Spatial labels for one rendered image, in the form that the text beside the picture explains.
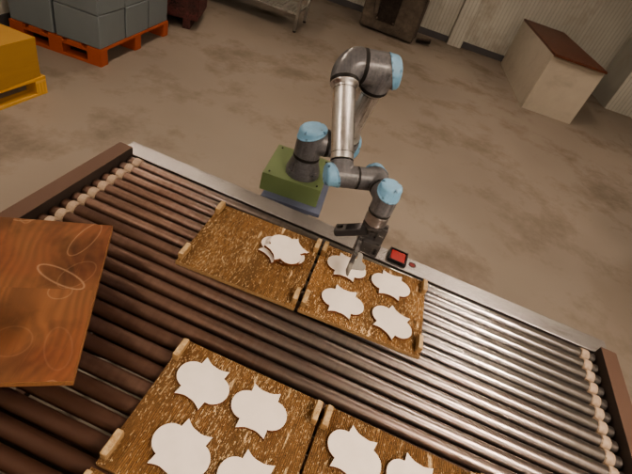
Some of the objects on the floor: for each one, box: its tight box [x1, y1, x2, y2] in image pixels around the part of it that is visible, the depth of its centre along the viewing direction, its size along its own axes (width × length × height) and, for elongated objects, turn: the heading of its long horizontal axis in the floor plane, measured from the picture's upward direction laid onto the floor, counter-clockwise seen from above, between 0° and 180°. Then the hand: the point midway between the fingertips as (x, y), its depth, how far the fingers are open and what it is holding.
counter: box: [500, 19, 608, 124], centre depth 757 cm, size 83×259×88 cm, turn 151°
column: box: [261, 184, 329, 218], centre depth 223 cm, size 38×38×87 cm
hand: (349, 261), depth 152 cm, fingers open, 14 cm apart
